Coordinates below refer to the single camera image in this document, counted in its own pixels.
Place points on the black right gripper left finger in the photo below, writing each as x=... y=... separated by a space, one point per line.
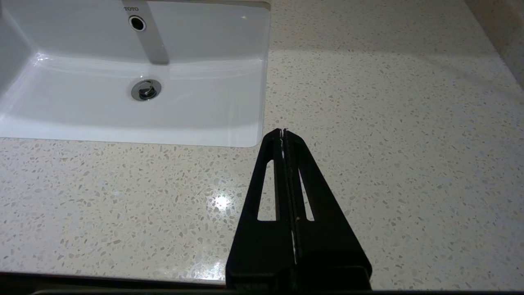
x=254 y=246

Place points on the chrome sink drain plug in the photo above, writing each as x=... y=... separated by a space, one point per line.
x=146 y=89

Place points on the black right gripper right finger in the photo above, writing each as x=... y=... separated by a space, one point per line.
x=331 y=246

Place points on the white ceramic sink basin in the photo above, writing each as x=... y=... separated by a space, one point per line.
x=82 y=106

